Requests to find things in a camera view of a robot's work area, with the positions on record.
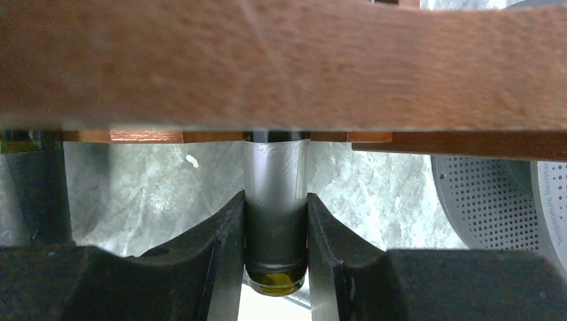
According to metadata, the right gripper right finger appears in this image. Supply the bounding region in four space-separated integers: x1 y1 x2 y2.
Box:
308 193 566 320

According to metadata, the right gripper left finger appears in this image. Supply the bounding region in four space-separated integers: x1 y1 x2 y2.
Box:
1 192 245 320

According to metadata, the dark green wine bottle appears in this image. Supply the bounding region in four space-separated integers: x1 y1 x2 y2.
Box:
243 131 310 297

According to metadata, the wooden wine rack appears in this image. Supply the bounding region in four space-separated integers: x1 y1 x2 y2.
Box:
1 1 566 161

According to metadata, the grey round speaker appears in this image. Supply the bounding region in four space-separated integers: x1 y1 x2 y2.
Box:
431 156 566 270

